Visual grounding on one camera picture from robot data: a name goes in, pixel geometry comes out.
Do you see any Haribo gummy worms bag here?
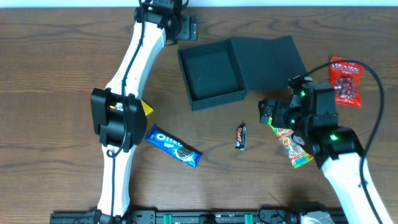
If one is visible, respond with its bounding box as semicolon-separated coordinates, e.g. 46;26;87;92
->
268;118;313;168

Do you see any black gift box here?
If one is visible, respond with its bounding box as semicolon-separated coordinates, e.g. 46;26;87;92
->
178;35;307;111

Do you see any red candy bag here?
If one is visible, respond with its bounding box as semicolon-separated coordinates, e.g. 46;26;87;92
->
330;56;364;108

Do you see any yellow snack bag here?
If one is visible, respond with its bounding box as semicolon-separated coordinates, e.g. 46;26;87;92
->
141;100;154;116

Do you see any blue Oreo cookie pack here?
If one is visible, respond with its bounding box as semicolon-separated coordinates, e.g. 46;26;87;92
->
145;125;202;169

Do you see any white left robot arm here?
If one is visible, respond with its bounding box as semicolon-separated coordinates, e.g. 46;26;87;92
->
90;1;198;223

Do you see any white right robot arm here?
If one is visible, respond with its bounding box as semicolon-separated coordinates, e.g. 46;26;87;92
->
259;82;392;223

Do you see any small Mars chocolate bar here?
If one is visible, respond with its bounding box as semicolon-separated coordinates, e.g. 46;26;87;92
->
235;124;247;151

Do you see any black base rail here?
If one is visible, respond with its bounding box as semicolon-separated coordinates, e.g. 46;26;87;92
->
49;202;349;224

